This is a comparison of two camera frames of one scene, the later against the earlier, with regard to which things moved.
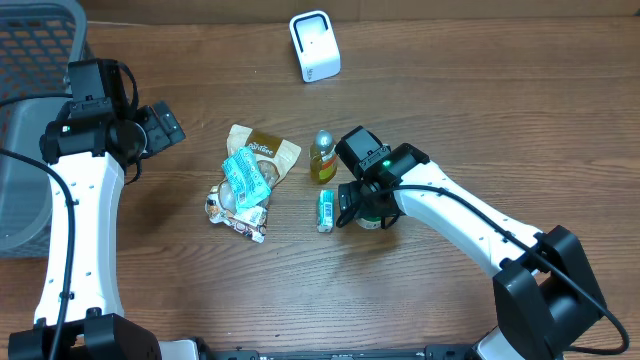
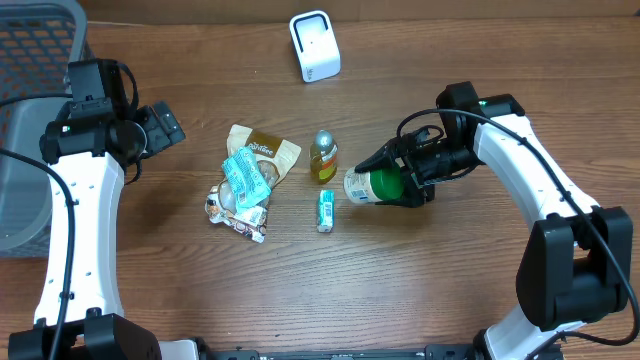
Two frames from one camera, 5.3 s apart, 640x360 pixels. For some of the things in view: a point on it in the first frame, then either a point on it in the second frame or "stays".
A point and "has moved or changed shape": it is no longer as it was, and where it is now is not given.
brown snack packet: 273,156 stays
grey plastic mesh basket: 39,40 stays
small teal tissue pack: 326,211 stays
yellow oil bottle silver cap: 323,158 stays
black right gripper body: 359,202 → 437,160
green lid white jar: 373,223 has moved or changed shape
